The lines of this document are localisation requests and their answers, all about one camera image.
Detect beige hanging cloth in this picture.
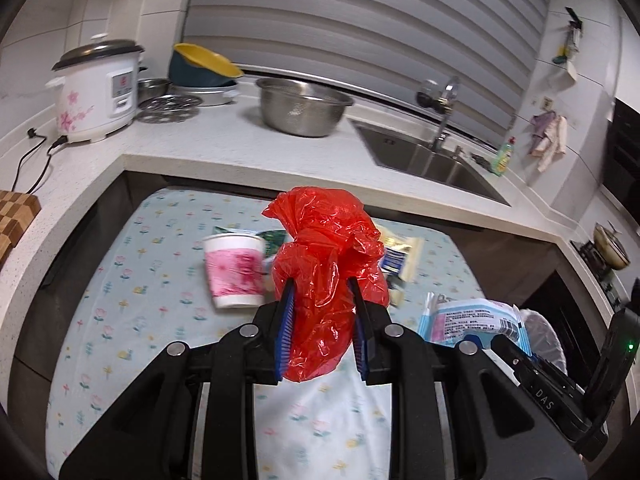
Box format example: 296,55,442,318
531,116,568,173

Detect green dish soap bottle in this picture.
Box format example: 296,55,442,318
490,137,516,177

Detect wok with lid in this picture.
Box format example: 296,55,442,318
592,222,632,271

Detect black power cable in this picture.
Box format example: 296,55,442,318
11,127,68,195

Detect steel colander bowl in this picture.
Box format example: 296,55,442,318
255,77,355,137

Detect grey window blind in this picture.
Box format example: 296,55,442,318
182,0,556,148

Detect black built-in oven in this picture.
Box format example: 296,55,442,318
520,270,616,391

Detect black range hood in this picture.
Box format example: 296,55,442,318
600,97,640,211

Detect dark green packet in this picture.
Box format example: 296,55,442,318
257,229,288,261

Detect waste bin with clear liner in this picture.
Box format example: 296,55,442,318
517,309,568,376

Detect white floral rice cooker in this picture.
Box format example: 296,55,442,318
47,34,147,145

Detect checkered wooden cutting board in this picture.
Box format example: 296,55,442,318
0,190,42,266

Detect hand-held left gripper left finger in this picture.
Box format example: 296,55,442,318
59,277,296,480

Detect chrome kitchen faucet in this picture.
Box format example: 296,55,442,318
417,76,463,153

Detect yellow plastic basin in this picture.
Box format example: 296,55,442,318
172,42,244,78

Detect blue white plastic packet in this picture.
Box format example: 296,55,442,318
417,292,533,356

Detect yellow snack packet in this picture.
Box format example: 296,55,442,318
376,234,426,308

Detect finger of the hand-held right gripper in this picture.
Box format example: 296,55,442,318
490,334,551,386

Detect pink white paper cup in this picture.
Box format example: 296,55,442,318
202,232,267,309

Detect round steel tray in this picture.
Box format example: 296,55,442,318
170,82,238,107

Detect red plastic bag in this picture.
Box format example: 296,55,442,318
262,186,391,383

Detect round metal steamer rack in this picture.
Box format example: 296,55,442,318
135,95,203,124

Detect stainless steel sink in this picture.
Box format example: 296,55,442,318
350,119,511,206

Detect small steel pot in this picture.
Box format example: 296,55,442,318
137,78,173,106

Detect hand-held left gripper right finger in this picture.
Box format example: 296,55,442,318
347,276,587,480

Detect purple hanging cloth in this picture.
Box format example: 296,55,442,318
529,111,557,145

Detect floral tablecloth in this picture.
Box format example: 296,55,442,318
45,187,488,480

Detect black gas stove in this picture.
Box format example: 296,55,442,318
570,240,626,311

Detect blue plastic basin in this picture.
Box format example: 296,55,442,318
167,52,238,88

